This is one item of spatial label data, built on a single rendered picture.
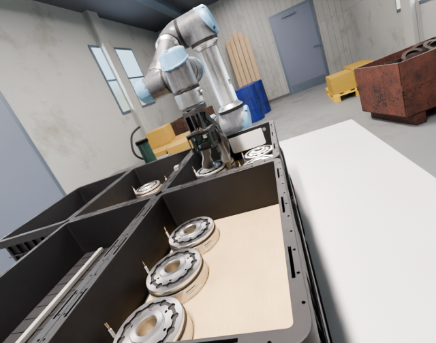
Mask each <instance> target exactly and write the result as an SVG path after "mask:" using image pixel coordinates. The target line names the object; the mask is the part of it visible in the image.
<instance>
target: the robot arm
mask: <svg viewBox="0 0 436 343"><path fill-rule="evenodd" d="M218 33H219V27H218V25H217V23H216V21H215V19H214V18H213V15H212V14H211V12H210V11H209V9H208V8H207V7H206V6H205V5H199V6H198V7H194V8H193V9H192V10H190V11H188V12H187V13H185V14H183V15H182V16H179V17H178V18H176V19H174V20H172V21H171V22H169V23H168V24H167V25H166V27H165V28H164V29H163V31H162V32H161V33H160V35H159V37H158V38H157V41H156V51H155V54H154V56H153V59H152V61H151V64H150V67H149V70H148V71H147V74H146V77H145V78H143V79H140V81H138V82H136V83H135V86H134V88H135V92H136V94H137V96H138V98H139V99H140V100H141V101H142V102H143V103H146V104H148V103H151V102H154V101H157V100H158V99H161V98H162V97H165V96H167V95H169V94H171V93H173V95H174V98H175V99H176V102H177V104H178V107H179V109H180V110H182V115H183V118H184V119H185V122H186V124H187V127H188V129H189V132H190V133H189V134H188V135H187V136H186V138H187V141H188V143H189V145H190V148H191V150H192V152H193V153H194V152H195V151H196V152H198V153H199V154H200V155H201V156H202V166H203V168H204V169H206V168H211V167H212V166H214V164H213V159H212V158H211V148H213V147H215V146H217V151H218V152H220V153H221V160H222V161H223V162H224V163H225V166H226V167H227V169H228V170H229V169H231V156H230V146H229V141H228V138H227V137H226V136H227V135H229V134H232V133H236V132H238V131H242V130H243V129H247V128H249V127H252V120H251V114H250V111H249V107H248V105H243V102H242V101H240V100H238V98H237V96H236V93H235V91H234V88H233V86H232V83H231V80H230V77H229V75H228V72H227V70H226V68H225V65H224V62H223V59H222V58H221V54H220V52H219V49H218V47H217V41H218V37H217V34H218ZM190 47H191V48H192V50H193V51H194V52H197V53H198V55H199V57H200V60H201V61H200V60H199V59H197V58H195V57H193V56H189V55H188V54H187V53H186V51H185V49H187V48H190ZM204 70H205V72H206V75H207V76H208V79H209V82H210V84H211V86H212V88H213V91H214V94H215V96H216V98H217V101H218V103H219V106H220V108H219V115H220V116H216V115H215V114H213V115H210V116H209V115H208V114H207V113H206V112H202V109H204V108H205V107H207V105H206V102H204V100H205V98H204V95H203V93H204V91H203V90H201V88H200V85H199V83H198V82H199V81H200V80H201V79H202V78H203V76H204ZM189 140H191V143H192V145H193V148H192V147H191V144H190V142H189Z"/></svg>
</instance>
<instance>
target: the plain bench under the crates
mask: <svg viewBox="0 0 436 343"><path fill-rule="evenodd" d="M279 145H280V147H281V148H282V149H283V153H284V156H285V161H286V164H287V169H288V172H289V174H290V176H291V179H292V184H293V187H294V192H295V195H296V200H297V203H298V208H299V211H300V216H301V219H302V224H303V227H304V230H305V241H306V242H307V244H308V246H309V251H310V254H311V259H312V262H313V267H314V270H315V275H316V278H317V283H318V287H319V290H320V295H321V297H322V302H323V305H324V310H325V313H326V318H327V321H328V326H329V330H330V334H331V338H332V343H436V178H435V177H433V176H432V175H430V174H429V173H428V172H426V171H424V170H423V169H422V168H421V167H419V166H417V165H416V164H415V163H413V162H412V161H410V160H409V159H408V158H406V157H404V156H403V155H402V154H401V153H399V152H397V151H396V150H395V149H393V148H392V147H390V146H389V145H387V144H386V143H385V142H383V141H382V140H380V139H379V138H378V137H376V136H375V135H373V134H372V133H370V132H369V131H367V130H366V129H365V128H363V127H362V126H360V125H359V124H358V123H356V122H355V121H353V120H352V119H351V120H347V121H345V122H340V123H338V124H335V125H332V126H329V127H325V128H323V129H319V130H316V131H312V132H310V133H306V134H303V135H299V136H297V137H293V138H290V139H288V140H284V141H282V142H279Z"/></svg>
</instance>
